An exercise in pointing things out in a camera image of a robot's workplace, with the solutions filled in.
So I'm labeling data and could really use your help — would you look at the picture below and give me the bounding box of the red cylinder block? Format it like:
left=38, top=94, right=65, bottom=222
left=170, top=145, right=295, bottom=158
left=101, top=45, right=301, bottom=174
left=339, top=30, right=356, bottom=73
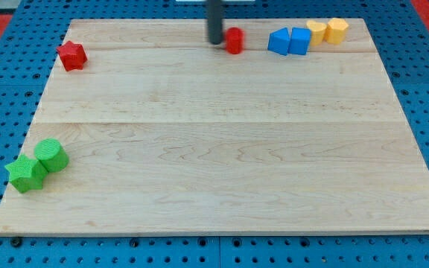
left=225, top=27, right=244, bottom=54

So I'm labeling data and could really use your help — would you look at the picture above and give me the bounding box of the yellow heart block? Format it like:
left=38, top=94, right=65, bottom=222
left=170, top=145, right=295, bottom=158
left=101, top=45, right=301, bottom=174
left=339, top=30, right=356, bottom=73
left=306, top=19, right=327, bottom=46

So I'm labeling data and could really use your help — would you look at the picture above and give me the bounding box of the light wooden board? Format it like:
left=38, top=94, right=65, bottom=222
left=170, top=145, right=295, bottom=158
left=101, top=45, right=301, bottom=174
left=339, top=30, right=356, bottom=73
left=0, top=19, right=429, bottom=237

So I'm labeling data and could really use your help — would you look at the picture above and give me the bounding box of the blue cube block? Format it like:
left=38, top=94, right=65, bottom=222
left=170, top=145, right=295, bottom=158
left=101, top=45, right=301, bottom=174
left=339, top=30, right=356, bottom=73
left=288, top=28, right=311, bottom=55

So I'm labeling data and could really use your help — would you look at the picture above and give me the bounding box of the red star block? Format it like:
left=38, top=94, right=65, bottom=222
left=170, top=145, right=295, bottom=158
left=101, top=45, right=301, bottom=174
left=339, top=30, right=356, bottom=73
left=56, top=41, right=87, bottom=71

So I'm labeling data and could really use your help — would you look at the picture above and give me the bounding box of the blue triangular prism block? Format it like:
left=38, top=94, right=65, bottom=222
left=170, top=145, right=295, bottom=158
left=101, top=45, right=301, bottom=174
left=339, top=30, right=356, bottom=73
left=267, top=28, right=290, bottom=56

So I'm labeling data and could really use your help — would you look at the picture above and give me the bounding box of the green cylinder block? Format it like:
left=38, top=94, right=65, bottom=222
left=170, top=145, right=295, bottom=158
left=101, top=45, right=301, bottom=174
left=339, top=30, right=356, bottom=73
left=34, top=138, right=69, bottom=173

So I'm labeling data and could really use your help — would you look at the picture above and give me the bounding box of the yellow hexagon block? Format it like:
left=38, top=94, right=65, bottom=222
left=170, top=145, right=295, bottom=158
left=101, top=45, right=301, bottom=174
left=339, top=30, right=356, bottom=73
left=324, top=18, right=349, bottom=45

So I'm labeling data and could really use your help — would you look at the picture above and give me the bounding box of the green star block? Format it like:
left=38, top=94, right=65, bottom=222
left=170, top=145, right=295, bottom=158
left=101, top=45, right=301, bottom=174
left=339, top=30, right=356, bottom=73
left=4, top=154, right=48, bottom=194

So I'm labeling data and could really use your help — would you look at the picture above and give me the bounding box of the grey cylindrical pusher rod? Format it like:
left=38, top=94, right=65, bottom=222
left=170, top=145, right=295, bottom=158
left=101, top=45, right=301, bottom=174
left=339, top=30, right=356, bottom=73
left=206, top=0, right=223, bottom=45

